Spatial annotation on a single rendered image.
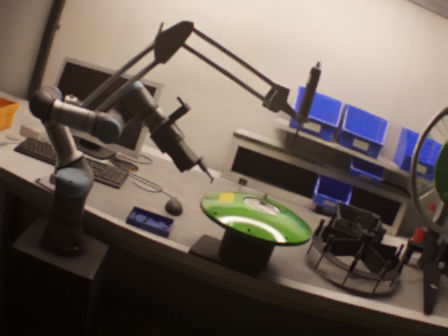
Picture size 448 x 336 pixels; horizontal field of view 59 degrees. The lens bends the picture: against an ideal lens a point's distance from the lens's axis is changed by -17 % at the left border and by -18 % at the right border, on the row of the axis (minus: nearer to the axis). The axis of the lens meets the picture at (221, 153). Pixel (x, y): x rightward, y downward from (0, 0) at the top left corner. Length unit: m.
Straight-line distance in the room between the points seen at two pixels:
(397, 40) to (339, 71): 0.35
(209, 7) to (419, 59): 1.04
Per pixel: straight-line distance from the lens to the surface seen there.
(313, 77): 1.49
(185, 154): 1.18
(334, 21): 2.10
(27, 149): 1.65
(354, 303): 1.29
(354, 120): 2.08
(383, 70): 2.11
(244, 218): 1.14
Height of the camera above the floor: 1.45
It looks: 13 degrees down
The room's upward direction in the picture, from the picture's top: 18 degrees clockwise
